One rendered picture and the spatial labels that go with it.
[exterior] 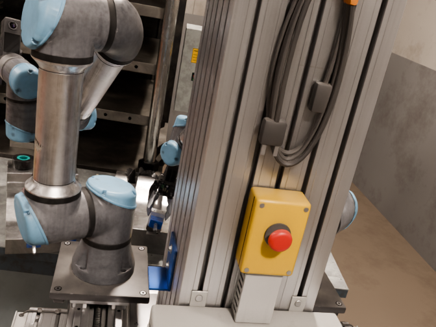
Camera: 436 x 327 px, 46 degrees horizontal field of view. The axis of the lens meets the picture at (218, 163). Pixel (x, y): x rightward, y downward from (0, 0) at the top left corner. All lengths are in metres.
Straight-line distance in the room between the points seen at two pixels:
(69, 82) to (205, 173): 0.37
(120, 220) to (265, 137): 0.53
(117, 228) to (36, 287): 0.80
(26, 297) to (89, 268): 0.77
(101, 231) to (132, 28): 0.45
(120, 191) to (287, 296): 0.45
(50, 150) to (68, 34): 0.24
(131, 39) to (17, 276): 1.12
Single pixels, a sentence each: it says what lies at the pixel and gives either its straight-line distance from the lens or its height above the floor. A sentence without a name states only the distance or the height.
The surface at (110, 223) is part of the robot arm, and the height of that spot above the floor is 1.20.
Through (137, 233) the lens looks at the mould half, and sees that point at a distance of 1.79.
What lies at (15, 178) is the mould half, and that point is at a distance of 2.08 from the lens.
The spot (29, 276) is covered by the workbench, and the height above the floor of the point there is 0.66.
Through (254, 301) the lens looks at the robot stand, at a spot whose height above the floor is 1.28.
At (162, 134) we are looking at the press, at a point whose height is 0.78.
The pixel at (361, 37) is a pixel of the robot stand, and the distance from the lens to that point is 0.79.
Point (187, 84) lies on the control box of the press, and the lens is 2.48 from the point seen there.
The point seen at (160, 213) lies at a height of 0.95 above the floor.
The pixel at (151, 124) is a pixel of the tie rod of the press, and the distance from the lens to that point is 2.41.
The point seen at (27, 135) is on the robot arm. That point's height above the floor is 1.30.
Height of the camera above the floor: 1.78
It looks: 21 degrees down
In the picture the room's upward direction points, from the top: 11 degrees clockwise
